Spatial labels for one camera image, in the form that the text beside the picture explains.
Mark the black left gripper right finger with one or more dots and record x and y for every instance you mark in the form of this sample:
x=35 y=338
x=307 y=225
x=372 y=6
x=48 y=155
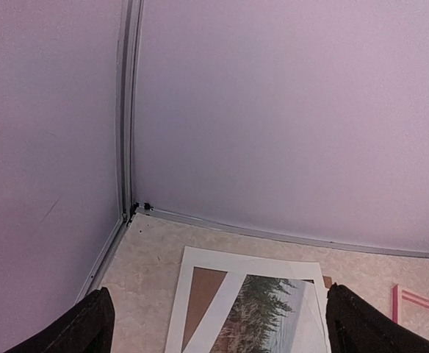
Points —
x=356 y=326

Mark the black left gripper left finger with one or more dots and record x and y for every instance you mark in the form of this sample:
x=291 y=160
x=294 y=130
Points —
x=87 y=327

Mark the pink wooden picture frame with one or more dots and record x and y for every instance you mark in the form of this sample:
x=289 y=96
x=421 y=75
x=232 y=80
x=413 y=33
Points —
x=400 y=294

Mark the forest landscape photo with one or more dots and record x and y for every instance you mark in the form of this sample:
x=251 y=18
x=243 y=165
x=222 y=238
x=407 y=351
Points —
x=273 y=315

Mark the white photo mat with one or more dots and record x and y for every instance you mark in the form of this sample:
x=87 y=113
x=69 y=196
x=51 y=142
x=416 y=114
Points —
x=214 y=268

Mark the brown backing board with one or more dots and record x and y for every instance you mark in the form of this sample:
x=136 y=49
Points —
x=201 y=298

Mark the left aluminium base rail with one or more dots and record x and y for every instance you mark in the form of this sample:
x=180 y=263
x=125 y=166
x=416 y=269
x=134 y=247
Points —
x=93 y=280

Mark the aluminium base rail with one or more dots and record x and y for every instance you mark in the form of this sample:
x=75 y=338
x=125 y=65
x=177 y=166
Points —
x=297 y=239
x=93 y=280

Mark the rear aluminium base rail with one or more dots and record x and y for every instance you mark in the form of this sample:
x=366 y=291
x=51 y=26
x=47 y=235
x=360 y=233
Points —
x=297 y=239

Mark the left aluminium corner post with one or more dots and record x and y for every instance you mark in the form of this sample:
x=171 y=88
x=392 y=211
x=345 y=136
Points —
x=128 y=47

